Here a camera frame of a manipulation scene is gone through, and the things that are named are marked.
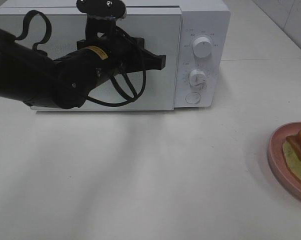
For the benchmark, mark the ham slice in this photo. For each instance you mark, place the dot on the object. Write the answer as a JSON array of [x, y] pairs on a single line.
[[292, 140]]

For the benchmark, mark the white microwave oven body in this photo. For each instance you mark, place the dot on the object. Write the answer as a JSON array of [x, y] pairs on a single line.
[[199, 18]]

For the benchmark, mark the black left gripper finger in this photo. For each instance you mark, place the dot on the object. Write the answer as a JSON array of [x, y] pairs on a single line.
[[144, 59], [108, 9]]

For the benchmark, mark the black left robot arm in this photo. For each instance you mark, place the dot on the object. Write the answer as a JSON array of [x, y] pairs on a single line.
[[28, 75]]

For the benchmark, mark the white timer knob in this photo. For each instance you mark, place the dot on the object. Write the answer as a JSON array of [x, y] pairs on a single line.
[[197, 78]]

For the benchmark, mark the round door release button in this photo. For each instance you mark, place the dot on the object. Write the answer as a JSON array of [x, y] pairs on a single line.
[[193, 98]]

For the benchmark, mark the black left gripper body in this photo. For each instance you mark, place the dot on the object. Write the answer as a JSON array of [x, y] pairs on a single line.
[[108, 50]]

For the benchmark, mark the white microwave door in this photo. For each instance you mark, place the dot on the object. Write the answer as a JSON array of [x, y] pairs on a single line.
[[160, 31]]

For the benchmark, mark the pink round plate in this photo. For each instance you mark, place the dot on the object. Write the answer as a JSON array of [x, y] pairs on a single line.
[[276, 158]]

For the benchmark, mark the white upper power knob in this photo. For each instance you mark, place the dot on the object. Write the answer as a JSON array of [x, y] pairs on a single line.
[[202, 46]]

